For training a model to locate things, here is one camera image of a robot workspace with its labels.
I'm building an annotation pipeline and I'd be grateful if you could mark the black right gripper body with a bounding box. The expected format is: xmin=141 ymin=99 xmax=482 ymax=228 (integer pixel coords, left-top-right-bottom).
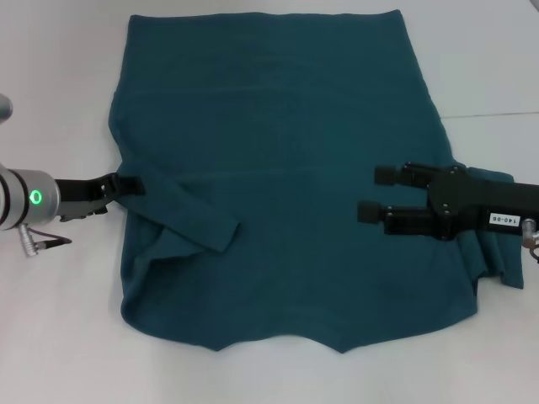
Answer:
xmin=427 ymin=166 xmax=539 ymax=242

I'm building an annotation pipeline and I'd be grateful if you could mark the right arm connector cable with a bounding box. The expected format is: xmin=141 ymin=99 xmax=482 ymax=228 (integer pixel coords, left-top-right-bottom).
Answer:
xmin=521 ymin=221 xmax=539 ymax=264

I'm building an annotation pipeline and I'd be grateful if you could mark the arm connector cable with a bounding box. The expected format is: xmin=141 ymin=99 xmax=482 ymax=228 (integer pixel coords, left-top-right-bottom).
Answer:
xmin=16 ymin=225 xmax=73 ymax=257
xmin=521 ymin=221 xmax=539 ymax=264

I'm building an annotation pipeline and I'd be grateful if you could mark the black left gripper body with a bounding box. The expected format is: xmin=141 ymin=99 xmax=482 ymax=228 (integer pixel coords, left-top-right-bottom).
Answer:
xmin=55 ymin=174 xmax=121 ymax=222

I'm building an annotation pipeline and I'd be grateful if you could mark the left arm connector cable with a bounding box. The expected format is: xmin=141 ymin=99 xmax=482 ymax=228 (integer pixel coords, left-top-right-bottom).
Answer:
xmin=16 ymin=225 xmax=73 ymax=257

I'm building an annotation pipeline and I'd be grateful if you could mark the teal blue shirt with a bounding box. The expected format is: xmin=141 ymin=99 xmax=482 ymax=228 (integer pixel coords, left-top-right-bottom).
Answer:
xmin=107 ymin=11 xmax=526 ymax=354

